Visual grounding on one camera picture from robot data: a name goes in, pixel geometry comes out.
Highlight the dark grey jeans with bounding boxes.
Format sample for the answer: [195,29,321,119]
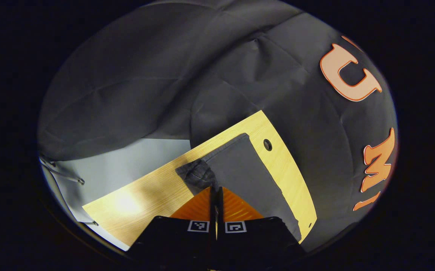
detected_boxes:
[175,132,303,242]

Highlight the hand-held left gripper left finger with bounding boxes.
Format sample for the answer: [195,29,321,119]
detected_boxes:
[126,186,217,271]

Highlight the black backdrop cloth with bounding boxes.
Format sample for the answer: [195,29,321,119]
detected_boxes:
[37,0,398,253]

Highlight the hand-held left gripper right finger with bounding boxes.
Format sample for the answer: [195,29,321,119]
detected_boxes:
[217,186,307,271]

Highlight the thin grey cord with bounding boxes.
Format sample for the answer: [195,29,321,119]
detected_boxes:
[40,156,86,186]

